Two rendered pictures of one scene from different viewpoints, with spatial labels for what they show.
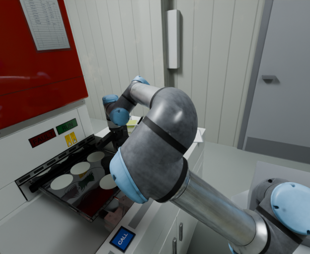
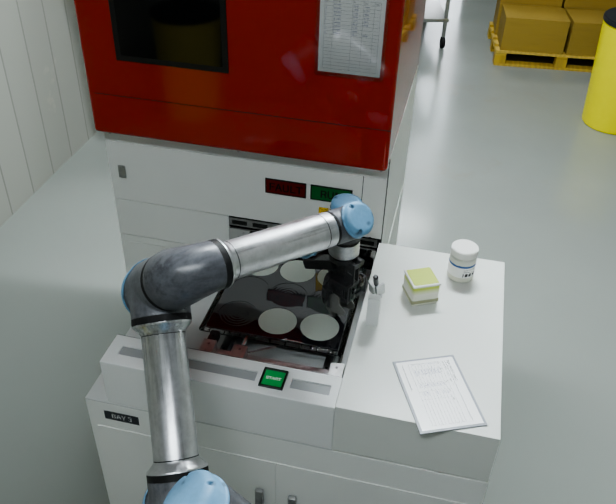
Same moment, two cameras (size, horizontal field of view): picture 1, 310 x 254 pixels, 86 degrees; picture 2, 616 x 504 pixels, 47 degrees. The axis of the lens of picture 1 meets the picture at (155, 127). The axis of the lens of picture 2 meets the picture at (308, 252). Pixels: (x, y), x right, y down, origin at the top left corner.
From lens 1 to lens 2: 1.29 m
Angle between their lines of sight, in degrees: 59
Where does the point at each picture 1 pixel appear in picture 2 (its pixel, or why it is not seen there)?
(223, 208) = (155, 395)
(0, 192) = (210, 216)
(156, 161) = (133, 286)
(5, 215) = not seen: hidden behind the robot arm
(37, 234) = not seen: hidden behind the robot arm
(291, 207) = (184, 488)
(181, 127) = (148, 278)
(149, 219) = (195, 377)
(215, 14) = not seen: outside the picture
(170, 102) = (169, 253)
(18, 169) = (238, 205)
